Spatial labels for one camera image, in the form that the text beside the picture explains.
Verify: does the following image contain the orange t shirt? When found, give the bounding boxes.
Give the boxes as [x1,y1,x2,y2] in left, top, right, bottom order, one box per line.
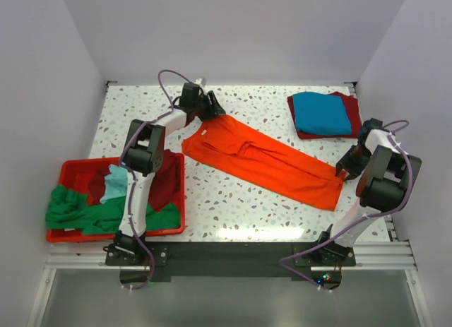
[182,115,343,211]

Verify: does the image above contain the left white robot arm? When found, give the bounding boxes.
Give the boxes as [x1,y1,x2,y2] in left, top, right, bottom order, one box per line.
[108,78,225,264]

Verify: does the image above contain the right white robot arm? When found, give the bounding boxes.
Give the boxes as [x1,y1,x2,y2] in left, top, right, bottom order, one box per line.
[310,118,422,263]

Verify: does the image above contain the folded dark red t shirt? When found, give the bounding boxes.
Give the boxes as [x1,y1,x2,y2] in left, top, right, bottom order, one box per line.
[287,92,362,140]

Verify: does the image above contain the folded blue t shirt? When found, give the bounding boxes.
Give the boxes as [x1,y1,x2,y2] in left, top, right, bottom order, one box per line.
[292,92,352,136]

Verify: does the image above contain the light blue t shirt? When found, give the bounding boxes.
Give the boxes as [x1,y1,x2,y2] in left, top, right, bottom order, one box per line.
[100,165,128,204]

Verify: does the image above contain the red plastic bin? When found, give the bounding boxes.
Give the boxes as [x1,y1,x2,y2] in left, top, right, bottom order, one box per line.
[45,150,185,243]

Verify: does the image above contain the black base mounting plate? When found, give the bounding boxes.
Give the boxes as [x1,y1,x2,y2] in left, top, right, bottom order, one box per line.
[103,242,356,287]

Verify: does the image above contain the green t shirt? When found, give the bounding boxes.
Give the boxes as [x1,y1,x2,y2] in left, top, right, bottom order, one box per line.
[45,185,181,235]

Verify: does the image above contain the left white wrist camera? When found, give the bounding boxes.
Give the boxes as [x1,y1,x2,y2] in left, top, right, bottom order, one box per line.
[195,78,207,86]

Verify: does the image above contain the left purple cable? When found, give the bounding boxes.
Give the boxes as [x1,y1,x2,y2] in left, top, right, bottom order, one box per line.
[118,69,188,271]

